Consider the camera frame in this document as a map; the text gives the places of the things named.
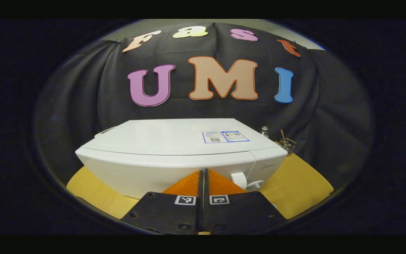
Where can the clear glass cup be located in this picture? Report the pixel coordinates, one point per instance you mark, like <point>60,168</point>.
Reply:
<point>288,146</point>

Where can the wooden stick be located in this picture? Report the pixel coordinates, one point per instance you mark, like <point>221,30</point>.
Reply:
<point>282,134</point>

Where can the black backdrop cloth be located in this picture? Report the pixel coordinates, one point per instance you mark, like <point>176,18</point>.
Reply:
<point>83,88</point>

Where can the white microwave oven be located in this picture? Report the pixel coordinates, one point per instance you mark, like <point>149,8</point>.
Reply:
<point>160,141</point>

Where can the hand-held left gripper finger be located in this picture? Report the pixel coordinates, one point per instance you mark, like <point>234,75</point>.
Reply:
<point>205,218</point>
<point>200,218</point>

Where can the small bottle with pink label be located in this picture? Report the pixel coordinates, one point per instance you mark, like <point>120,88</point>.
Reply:
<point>264,132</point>

